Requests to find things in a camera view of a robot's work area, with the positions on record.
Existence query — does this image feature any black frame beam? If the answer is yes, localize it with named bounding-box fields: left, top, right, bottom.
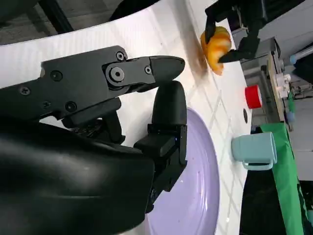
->
left=36, top=0, right=75, bottom=34

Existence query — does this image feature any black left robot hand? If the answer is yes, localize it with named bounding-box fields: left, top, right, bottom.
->
left=204, top=0, right=268, bottom=64

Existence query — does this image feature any grey metal workbench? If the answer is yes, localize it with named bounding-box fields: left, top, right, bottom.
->
left=241, top=36, right=284, bottom=123

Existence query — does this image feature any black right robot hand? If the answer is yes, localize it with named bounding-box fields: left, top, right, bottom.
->
left=0, top=45, right=188, bottom=235

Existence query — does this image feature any red cylinder cap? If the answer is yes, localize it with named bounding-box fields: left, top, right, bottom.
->
left=245, top=85, right=263, bottom=109

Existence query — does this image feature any orange white toy bread roll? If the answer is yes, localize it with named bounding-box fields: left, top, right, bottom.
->
left=200, top=26, right=232, bottom=76

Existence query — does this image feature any lilac plate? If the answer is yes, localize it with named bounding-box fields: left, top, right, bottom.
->
left=144, top=106, right=221, bottom=235

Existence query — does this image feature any green cloth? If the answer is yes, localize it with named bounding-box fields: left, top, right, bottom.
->
left=260, top=122, right=313, bottom=235

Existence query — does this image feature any pale green mug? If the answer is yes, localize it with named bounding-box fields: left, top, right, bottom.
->
left=231, top=132, right=279, bottom=171

